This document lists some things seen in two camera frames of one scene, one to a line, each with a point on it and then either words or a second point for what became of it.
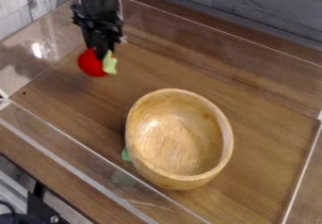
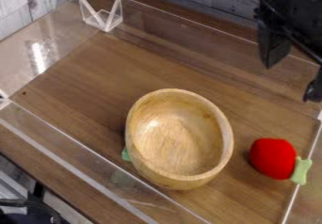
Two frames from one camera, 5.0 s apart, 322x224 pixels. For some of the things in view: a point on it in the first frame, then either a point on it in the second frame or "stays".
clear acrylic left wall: [35, 46] stays
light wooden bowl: [180, 138] stays
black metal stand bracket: [40, 213] stays
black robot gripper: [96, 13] -> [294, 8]
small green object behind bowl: [126, 155] stays
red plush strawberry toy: [94, 66] -> [274, 157]
